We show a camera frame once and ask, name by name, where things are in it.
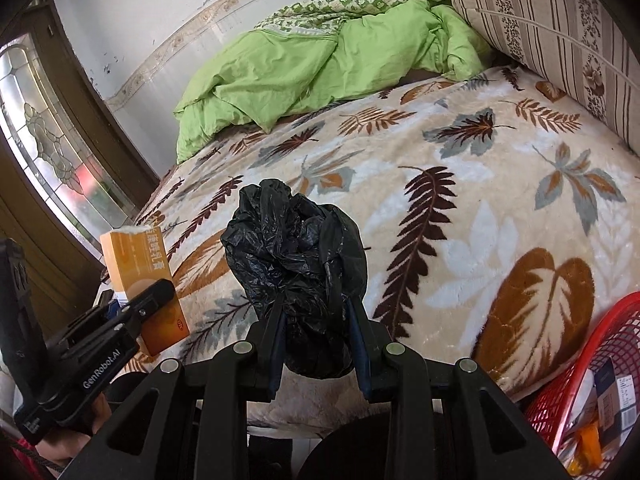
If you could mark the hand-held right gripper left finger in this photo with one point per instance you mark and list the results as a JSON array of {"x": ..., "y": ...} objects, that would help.
[{"x": 277, "y": 355}]

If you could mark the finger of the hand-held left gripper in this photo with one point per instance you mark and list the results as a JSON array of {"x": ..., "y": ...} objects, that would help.
[
  {"x": 80, "y": 322},
  {"x": 150, "y": 297}
]

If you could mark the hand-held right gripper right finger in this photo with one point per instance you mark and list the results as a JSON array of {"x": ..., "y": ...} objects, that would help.
[{"x": 361, "y": 355}]

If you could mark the orange medicine box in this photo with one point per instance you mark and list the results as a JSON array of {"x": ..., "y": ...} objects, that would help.
[{"x": 145, "y": 265}]

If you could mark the black plastic bag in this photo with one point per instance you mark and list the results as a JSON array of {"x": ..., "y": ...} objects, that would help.
[{"x": 295, "y": 260}]

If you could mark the red plastic mesh basket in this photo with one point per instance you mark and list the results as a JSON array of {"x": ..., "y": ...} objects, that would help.
[{"x": 565, "y": 375}]

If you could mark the person's left hand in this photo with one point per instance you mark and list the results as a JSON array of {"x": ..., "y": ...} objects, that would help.
[{"x": 65, "y": 447}]

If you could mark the red fuzzy cloth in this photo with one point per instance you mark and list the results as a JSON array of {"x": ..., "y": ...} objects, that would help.
[{"x": 22, "y": 462}]

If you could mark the wooden door with stained glass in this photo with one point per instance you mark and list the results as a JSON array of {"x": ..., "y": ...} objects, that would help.
[{"x": 45, "y": 150}]

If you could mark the orange crumpled wrapper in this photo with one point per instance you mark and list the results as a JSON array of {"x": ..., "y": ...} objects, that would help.
[{"x": 586, "y": 447}]

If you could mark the white medicine box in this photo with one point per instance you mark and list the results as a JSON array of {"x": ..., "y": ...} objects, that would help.
[{"x": 615, "y": 400}]

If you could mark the green duvet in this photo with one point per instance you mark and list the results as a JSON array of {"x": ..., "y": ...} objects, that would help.
[{"x": 310, "y": 70}]

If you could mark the green patterned quilt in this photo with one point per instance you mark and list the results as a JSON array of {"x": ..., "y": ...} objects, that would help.
[{"x": 350, "y": 5}]

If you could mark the striped floral cushion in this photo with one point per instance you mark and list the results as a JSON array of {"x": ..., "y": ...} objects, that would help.
[{"x": 550, "y": 25}]

